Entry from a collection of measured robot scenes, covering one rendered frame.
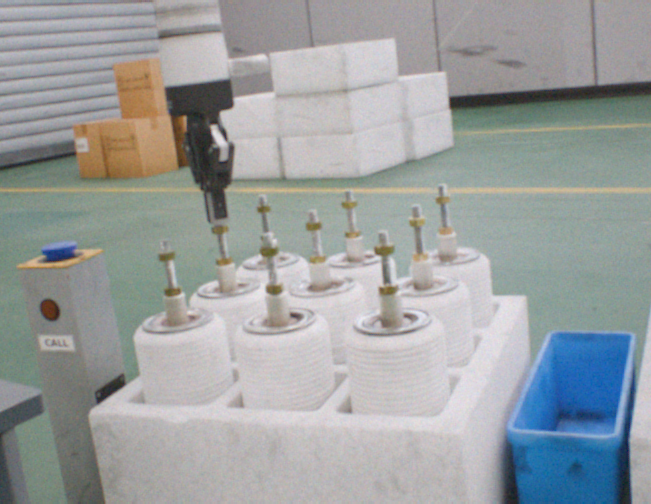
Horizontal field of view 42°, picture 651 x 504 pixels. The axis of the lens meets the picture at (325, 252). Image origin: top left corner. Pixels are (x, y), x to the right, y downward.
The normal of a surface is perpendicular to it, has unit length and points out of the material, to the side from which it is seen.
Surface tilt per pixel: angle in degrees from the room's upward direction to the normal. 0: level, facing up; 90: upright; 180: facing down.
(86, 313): 90
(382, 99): 90
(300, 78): 90
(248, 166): 90
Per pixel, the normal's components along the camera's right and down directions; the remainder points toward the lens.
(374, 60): 0.79, 0.04
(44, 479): -0.12, -0.97
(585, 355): -0.39, 0.22
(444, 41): -0.60, 0.26
